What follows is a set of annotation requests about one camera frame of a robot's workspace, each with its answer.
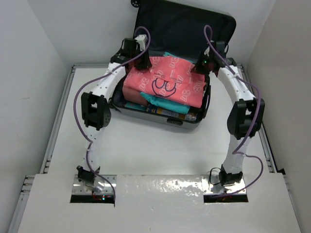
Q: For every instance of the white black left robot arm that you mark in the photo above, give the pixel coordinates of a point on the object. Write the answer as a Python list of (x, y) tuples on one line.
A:
[(96, 114)]

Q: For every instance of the yellow blue snack packet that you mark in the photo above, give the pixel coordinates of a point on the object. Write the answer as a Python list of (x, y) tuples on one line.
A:
[(158, 110)]

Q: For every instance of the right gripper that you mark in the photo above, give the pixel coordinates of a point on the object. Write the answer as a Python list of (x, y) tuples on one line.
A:
[(198, 68)]

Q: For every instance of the turquoise shorts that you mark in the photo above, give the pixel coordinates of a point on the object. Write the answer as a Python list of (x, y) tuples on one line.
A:
[(165, 102)]

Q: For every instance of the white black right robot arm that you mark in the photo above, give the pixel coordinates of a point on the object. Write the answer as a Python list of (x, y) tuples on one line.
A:
[(245, 118)]

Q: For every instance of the grey suitcase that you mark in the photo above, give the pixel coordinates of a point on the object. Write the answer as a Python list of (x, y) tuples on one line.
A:
[(176, 29)]

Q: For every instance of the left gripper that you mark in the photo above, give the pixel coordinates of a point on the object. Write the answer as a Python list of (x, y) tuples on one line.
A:
[(145, 63)]

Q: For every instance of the teal flat box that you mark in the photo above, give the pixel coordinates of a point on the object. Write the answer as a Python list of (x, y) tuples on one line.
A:
[(135, 106)]

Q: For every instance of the coral printed garment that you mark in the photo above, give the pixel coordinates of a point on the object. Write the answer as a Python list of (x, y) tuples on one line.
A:
[(135, 80)]

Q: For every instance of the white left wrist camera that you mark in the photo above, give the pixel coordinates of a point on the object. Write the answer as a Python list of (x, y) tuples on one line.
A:
[(142, 40)]

